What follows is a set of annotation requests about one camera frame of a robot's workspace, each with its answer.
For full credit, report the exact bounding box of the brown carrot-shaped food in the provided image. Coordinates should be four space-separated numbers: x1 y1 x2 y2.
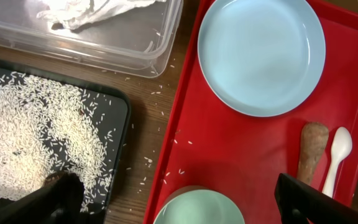
296 122 329 185

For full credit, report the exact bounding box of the mint green bowl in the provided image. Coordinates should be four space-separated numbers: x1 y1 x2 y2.
154 185 245 224

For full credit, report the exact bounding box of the clear plastic bin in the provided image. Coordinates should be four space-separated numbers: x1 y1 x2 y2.
0 0 183 78

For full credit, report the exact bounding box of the white rice pile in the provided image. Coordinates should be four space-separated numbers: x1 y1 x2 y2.
0 68 119 215

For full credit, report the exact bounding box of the red serving tray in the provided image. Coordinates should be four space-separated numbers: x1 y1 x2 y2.
144 1 358 223

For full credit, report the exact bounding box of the white plastic spoon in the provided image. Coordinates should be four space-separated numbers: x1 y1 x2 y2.
322 127 352 198

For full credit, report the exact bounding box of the light blue plate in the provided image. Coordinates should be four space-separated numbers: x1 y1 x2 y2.
197 0 326 117

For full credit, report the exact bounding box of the white napkin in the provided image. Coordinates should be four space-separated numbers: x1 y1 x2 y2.
37 0 166 30

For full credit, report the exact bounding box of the black plastic tray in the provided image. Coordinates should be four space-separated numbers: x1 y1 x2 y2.
0 60 131 224

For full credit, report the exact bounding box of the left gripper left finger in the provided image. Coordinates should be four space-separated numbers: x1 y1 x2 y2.
0 171 85 223

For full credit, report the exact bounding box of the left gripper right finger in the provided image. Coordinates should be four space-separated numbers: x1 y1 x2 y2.
275 173 358 224

